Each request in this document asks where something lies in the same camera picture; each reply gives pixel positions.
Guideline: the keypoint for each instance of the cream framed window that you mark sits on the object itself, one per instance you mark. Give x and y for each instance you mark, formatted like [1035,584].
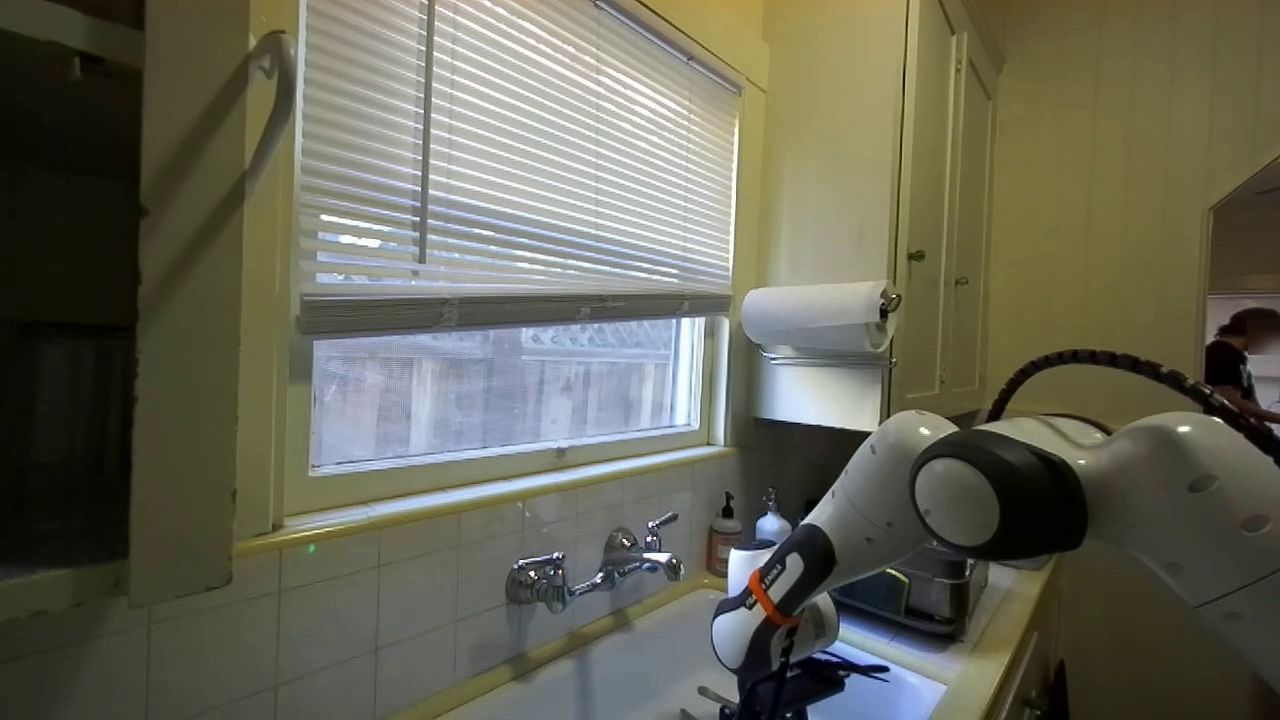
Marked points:
[506,394]

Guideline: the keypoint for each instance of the brown soap pump bottle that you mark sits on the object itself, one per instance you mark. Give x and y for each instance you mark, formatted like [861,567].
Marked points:
[724,525]

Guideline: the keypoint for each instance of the white soap pump bottle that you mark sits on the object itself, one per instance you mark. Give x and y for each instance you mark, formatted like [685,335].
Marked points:
[769,522]

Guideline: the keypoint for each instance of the person in dark shirt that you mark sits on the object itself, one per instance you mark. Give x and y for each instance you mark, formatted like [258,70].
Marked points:
[1235,365]

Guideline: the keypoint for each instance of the dark open cupboard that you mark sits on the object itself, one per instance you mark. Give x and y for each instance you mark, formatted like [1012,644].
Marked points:
[65,306]

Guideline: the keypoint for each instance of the cream wall cabinet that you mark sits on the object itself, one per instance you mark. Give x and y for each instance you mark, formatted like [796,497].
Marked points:
[943,203]

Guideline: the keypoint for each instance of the grey dish rack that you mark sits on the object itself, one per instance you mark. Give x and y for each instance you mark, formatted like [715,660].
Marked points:
[922,592]

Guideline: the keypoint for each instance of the cream open cupboard door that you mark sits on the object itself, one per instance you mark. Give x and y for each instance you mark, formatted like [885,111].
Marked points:
[192,335]

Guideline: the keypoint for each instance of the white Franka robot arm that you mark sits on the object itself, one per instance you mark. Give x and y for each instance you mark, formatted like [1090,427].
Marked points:
[1066,506]

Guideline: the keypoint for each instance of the blind tilt wand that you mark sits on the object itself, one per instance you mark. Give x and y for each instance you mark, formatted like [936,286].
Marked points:
[426,133]

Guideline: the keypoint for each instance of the white enamel sink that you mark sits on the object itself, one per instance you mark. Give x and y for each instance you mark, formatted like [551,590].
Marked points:
[624,665]

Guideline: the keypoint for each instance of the white slatted window blind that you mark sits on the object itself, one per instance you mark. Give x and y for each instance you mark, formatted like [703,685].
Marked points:
[535,161]

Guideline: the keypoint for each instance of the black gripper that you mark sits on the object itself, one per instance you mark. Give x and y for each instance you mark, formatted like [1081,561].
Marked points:
[787,685]

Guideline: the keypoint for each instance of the chrome wall faucet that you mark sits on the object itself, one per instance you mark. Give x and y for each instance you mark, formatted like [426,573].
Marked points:
[616,554]

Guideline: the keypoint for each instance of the white paper towel roll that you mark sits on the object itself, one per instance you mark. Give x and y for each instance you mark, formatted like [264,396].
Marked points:
[813,316]

